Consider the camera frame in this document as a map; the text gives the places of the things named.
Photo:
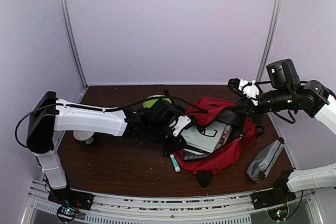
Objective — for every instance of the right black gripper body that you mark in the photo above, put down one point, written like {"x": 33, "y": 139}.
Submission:
{"x": 257, "y": 116}

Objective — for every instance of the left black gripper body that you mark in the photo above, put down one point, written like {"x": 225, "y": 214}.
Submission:
{"x": 170, "y": 147}

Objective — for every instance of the white designer fate book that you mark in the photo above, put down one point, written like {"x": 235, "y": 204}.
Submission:
{"x": 224, "y": 137}

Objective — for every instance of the red backpack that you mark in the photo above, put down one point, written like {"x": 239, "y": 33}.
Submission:
{"x": 244, "y": 133}

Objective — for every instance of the grey G book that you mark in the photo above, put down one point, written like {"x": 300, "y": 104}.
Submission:
{"x": 204, "y": 138}

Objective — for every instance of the grey pencil case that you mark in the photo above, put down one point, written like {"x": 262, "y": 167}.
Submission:
{"x": 264, "y": 161}

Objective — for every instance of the grey ianra magazine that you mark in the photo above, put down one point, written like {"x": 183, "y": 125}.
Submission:
{"x": 192, "y": 156}

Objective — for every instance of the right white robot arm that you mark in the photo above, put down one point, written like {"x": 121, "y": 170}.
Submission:
{"x": 291, "y": 94}

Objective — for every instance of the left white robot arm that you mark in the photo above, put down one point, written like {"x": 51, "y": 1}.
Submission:
{"x": 162, "y": 122}

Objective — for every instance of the white glue stick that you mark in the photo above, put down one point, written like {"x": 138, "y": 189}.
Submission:
{"x": 175, "y": 163}

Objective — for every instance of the green plate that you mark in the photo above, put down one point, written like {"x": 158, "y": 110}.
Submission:
{"x": 151, "y": 102}

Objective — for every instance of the white and black bowl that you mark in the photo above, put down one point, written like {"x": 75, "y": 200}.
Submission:
{"x": 83, "y": 137}

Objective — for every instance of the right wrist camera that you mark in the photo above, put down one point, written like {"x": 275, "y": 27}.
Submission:
{"x": 245, "y": 89}

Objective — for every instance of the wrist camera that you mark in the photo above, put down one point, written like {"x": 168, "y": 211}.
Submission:
{"x": 245, "y": 89}
{"x": 178, "y": 125}

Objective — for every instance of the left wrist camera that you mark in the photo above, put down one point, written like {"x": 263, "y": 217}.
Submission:
{"x": 178, "y": 125}

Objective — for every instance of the right aluminium frame post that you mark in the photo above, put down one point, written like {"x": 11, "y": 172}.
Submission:
{"x": 276, "y": 7}

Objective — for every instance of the aluminium frame post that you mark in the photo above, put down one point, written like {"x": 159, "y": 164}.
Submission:
{"x": 72, "y": 43}
{"x": 276, "y": 7}

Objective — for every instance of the front aluminium rail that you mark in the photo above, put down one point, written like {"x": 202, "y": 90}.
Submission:
{"x": 229, "y": 208}

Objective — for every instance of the left aluminium frame post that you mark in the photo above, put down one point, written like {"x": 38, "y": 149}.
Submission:
{"x": 72, "y": 43}

